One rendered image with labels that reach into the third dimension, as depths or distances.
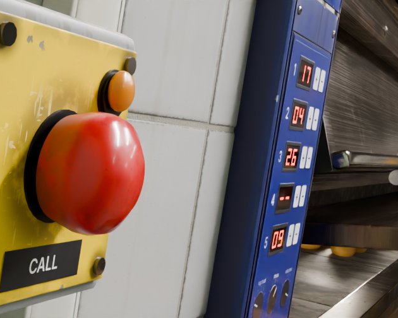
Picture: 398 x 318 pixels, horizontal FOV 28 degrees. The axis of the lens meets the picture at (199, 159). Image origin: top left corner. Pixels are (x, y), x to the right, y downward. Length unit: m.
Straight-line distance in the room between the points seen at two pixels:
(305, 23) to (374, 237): 0.27
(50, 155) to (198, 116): 0.32
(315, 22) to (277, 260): 0.21
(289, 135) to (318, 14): 0.11
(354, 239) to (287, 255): 0.13
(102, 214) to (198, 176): 0.33
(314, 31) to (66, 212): 0.48
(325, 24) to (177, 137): 0.25
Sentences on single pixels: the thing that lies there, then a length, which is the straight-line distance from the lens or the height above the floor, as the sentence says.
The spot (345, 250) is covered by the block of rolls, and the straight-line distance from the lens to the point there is 2.13.
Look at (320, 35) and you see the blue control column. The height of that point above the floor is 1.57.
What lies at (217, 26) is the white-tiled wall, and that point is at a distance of 0.57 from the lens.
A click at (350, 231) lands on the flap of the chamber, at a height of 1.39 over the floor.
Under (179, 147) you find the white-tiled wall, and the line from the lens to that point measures 0.53.
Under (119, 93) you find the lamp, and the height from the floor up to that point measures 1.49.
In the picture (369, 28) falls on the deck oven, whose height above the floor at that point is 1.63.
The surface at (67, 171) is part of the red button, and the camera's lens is 0.24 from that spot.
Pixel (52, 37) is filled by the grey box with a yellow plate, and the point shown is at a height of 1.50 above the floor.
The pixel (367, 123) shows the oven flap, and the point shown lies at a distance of 1.13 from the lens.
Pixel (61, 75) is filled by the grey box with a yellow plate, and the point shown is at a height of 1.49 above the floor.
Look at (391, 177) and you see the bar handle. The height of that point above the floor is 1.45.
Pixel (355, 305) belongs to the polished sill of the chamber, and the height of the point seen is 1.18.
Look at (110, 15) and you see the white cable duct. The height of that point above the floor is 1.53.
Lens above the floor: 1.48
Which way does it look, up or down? 3 degrees down
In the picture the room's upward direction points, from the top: 9 degrees clockwise
